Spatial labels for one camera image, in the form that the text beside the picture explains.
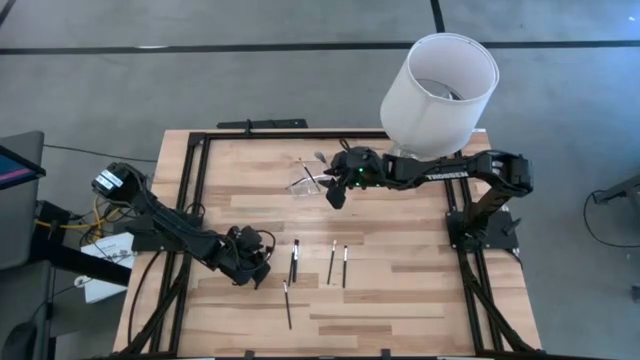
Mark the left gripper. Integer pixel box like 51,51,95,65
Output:
219,244,272,291

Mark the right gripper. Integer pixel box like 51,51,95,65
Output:
323,147,386,191

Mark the large brown bristle makeup brush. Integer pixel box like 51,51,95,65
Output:
313,151,334,177

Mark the long printed black makeup brush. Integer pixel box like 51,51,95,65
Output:
281,279,293,331

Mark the short black makeup brush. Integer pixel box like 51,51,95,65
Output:
326,239,338,287

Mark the clear acrylic brush organizer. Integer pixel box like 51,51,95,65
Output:
285,158,346,197

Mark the black mounting bar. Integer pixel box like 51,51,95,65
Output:
216,118,309,131

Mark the white shade silver table lamp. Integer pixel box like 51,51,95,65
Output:
378,32,501,164

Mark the white paper sheet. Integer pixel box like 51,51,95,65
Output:
79,231,137,305

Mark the black stand beam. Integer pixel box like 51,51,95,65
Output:
29,238,132,287

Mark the black power box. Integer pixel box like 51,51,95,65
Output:
34,199,71,224

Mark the laptop with lit screen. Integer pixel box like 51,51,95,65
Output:
0,143,47,191

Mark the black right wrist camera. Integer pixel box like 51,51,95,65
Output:
325,180,348,211

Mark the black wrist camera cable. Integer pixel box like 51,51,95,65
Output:
249,228,277,269

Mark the black aluminium table frame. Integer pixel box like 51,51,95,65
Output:
117,130,549,360

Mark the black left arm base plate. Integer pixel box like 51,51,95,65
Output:
130,212,204,254

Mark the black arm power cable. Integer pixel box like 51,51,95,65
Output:
127,249,166,346

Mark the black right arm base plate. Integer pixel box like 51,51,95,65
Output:
446,208,522,252

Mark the yellow cable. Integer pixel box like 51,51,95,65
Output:
34,192,124,236

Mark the thin black floor cable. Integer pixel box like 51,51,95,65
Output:
43,143,159,164

